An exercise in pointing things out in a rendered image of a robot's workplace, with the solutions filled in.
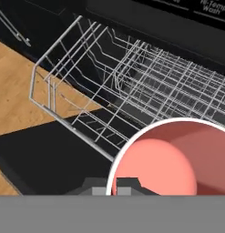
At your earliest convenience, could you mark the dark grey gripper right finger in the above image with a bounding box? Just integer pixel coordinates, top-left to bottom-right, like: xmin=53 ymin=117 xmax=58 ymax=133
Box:
xmin=116 ymin=177 xmax=161 ymax=197

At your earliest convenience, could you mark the grey wire dishwasher rack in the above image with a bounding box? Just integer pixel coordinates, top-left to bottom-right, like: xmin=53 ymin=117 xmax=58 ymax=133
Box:
xmin=28 ymin=15 xmax=225 ymax=162

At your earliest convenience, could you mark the black dishwasher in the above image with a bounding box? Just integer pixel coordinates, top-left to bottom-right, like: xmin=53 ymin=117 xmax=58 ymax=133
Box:
xmin=0 ymin=0 xmax=225 ymax=128

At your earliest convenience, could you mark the pink cup with white rim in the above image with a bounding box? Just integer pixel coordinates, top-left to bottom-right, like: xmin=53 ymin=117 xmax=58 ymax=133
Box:
xmin=106 ymin=116 xmax=225 ymax=197

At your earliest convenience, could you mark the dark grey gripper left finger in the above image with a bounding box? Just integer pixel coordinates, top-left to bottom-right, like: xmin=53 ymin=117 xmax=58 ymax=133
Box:
xmin=67 ymin=177 xmax=108 ymax=197

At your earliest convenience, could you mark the black dishwasher door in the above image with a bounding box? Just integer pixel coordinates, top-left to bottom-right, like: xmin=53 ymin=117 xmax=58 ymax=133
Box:
xmin=0 ymin=106 xmax=118 ymax=197

